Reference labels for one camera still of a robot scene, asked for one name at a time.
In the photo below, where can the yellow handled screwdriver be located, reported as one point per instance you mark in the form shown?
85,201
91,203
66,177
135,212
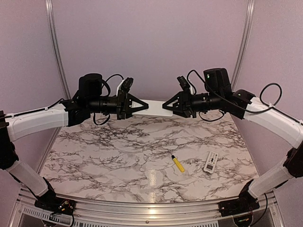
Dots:
178,164

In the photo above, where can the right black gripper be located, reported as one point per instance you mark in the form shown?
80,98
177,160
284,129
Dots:
184,103

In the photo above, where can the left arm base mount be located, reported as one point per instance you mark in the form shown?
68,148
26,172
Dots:
57,206

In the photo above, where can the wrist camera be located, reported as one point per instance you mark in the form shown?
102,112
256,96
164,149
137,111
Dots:
124,85
186,85

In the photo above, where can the large white remote control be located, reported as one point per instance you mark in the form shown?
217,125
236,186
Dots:
155,109

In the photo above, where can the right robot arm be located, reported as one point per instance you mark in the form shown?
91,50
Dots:
244,105

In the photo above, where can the small white remote control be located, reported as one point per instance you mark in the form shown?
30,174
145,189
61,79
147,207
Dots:
211,162

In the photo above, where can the aluminium corner post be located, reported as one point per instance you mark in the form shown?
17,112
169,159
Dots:
244,41
56,48

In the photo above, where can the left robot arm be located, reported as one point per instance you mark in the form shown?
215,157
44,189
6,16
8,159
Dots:
64,113

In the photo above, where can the aluminium front rail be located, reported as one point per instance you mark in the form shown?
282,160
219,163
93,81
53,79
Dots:
96,213

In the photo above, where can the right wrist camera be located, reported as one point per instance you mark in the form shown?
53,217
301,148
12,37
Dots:
186,85

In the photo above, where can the left aluminium corner post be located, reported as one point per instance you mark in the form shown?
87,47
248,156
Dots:
56,48

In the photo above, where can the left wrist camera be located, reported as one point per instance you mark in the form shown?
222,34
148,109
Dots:
124,85

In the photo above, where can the right aluminium corner post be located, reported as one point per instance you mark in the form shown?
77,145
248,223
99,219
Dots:
244,41

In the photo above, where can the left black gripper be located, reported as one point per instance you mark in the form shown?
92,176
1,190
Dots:
122,99

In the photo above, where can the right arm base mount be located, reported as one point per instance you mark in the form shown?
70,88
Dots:
236,206

